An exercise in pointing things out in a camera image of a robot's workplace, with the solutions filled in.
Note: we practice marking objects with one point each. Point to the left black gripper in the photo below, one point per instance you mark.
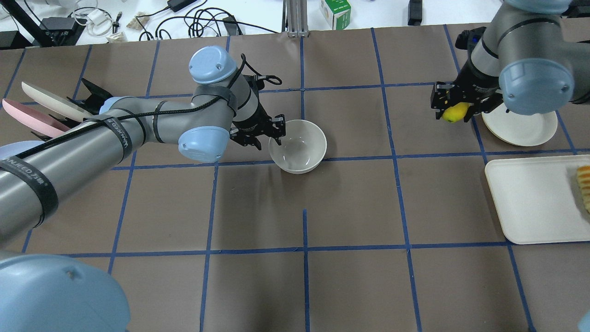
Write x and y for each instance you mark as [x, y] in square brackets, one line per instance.
[249, 121]

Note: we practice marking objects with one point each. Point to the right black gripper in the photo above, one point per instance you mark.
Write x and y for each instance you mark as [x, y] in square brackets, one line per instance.
[473, 79]

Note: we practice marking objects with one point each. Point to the yellow lemon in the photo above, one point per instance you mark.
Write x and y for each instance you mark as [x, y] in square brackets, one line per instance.
[456, 113]

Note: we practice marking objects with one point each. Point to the white ceramic bowl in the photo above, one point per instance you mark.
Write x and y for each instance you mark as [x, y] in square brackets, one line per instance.
[302, 148]

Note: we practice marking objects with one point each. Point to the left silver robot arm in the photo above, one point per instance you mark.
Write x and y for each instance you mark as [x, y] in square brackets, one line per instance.
[56, 293]

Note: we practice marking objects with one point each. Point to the cream round plate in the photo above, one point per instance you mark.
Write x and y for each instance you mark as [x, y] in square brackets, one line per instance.
[521, 130]

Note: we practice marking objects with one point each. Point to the cream rectangular tray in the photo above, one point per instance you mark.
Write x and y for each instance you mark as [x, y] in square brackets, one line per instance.
[537, 199]

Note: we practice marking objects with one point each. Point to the green white box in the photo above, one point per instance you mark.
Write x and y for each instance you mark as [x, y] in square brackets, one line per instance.
[337, 13]

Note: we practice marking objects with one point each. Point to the sliced yellow fruit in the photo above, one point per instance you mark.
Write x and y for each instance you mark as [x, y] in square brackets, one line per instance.
[583, 182]

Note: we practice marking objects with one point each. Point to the black power adapter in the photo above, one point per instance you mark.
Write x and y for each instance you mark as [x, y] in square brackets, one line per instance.
[177, 5]

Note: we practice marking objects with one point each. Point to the black dish rack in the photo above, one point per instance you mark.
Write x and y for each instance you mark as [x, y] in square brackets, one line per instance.
[92, 103]

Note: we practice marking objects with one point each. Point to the cream plate in rack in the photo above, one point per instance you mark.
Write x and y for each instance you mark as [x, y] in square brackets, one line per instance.
[55, 103]

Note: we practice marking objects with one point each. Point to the pink plate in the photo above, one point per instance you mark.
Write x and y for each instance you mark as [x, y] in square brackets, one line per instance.
[35, 120]

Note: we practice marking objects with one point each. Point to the lavender plate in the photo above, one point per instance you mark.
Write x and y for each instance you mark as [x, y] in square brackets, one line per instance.
[15, 148]

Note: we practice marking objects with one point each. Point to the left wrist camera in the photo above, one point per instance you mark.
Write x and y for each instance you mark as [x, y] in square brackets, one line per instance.
[468, 39]

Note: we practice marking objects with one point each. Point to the aluminium frame post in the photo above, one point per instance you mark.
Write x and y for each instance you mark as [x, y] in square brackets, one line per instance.
[295, 18]

